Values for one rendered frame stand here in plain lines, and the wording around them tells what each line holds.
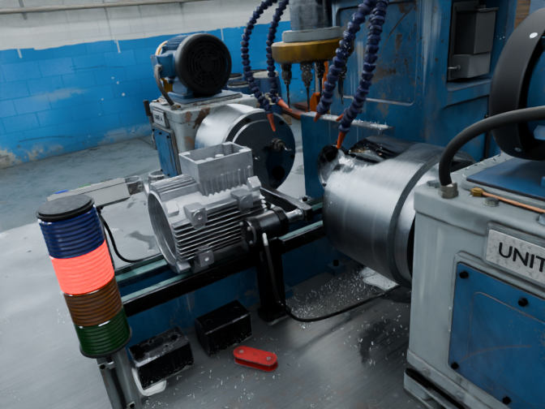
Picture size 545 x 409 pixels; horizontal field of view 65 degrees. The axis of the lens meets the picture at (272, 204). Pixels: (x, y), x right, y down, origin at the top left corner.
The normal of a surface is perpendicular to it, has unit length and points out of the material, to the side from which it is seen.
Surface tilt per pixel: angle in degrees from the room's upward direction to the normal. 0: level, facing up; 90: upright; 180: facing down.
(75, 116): 90
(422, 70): 90
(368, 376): 0
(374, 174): 43
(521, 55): 61
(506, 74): 74
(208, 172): 90
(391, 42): 90
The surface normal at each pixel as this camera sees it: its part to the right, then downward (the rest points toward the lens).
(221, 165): 0.54, 0.29
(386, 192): -0.70, -0.37
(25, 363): -0.09, -0.91
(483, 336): -0.84, 0.29
